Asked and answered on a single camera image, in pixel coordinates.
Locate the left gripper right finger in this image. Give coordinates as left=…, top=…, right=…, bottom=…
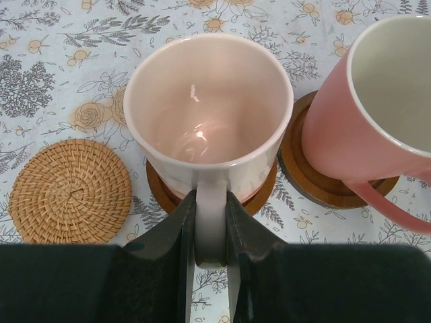
left=226, top=193, right=430, bottom=322

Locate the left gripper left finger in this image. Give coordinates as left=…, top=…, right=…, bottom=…
left=1, top=192, right=196, bottom=322

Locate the brown wooden coaster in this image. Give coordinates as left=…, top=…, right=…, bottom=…
left=277, top=89, right=400, bottom=211
left=146, top=161, right=277, bottom=216

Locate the woven rattan coaster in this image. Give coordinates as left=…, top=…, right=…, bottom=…
left=9, top=139, right=132, bottom=244

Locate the light pink mug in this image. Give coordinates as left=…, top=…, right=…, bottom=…
left=123, top=34, right=294, bottom=268

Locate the white mug pink handle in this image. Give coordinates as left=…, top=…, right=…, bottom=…
left=302, top=14, right=430, bottom=234

